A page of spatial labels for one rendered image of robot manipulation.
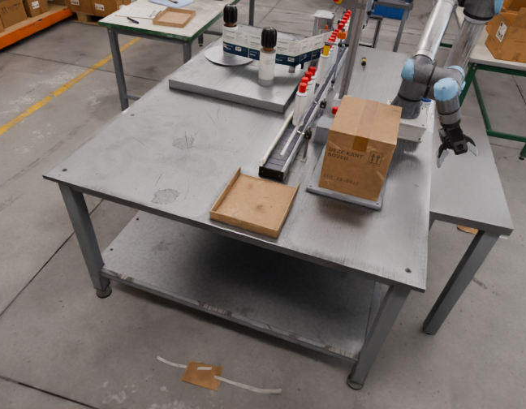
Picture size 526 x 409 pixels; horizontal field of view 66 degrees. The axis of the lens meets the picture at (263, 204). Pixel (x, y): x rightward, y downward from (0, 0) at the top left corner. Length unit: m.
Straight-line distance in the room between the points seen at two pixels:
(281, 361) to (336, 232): 0.84
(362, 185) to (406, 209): 0.21
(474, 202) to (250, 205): 0.93
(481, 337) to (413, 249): 1.08
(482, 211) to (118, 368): 1.75
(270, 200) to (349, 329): 0.76
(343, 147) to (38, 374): 1.69
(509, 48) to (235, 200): 2.64
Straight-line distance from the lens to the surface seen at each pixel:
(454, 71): 1.70
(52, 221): 2.90
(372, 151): 1.53
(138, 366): 2.14
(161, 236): 2.31
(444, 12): 1.83
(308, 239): 1.46
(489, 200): 1.93
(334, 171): 1.60
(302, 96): 1.90
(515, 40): 3.67
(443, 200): 1.83
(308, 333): 1.95
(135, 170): 1.77
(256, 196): 1.60
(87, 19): 6.10
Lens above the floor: 1.88
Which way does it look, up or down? 42 degrees down
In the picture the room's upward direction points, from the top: 5 degrees clockwise
